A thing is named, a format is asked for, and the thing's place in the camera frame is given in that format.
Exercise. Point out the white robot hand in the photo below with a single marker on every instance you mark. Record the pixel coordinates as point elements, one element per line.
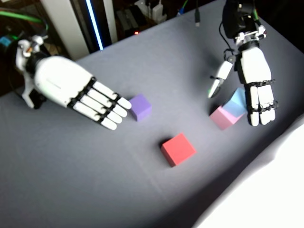
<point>254,66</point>
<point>59,78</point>

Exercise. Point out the blue light strip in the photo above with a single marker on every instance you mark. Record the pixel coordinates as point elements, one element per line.
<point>95,26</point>

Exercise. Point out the white cabinet post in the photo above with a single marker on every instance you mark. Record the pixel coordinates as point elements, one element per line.
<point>64,23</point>

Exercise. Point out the white glossy panel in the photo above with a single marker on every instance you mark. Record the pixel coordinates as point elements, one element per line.
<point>261,185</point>

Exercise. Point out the small purple foam cube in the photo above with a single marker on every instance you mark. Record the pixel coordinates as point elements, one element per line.
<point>141,107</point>

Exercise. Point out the small blue foam cube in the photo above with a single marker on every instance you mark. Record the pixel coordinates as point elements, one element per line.
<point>235,104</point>

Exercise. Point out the red cube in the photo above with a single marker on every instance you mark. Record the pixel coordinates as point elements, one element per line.
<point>178,148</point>

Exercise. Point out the black box with red light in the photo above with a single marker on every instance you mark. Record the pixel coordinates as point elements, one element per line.
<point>129,23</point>

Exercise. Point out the pink cube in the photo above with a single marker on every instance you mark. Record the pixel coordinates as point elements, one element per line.
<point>222,118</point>

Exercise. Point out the white plastic box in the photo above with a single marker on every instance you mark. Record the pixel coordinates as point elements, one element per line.
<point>154,9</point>

